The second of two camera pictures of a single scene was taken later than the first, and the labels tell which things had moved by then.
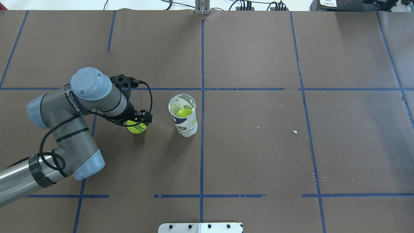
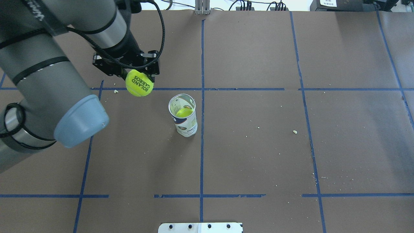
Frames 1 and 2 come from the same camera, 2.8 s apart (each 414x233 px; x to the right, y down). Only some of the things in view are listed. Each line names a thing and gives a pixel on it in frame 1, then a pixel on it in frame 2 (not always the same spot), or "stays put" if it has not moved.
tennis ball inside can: x=184 y=112 stays put
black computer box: x=353 y=5 stays put
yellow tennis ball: x=137 y=129 -> x=138 y=83
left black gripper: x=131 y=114 -> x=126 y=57
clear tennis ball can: x=182 y=108 stays put
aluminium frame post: x=202 y=7 stays put
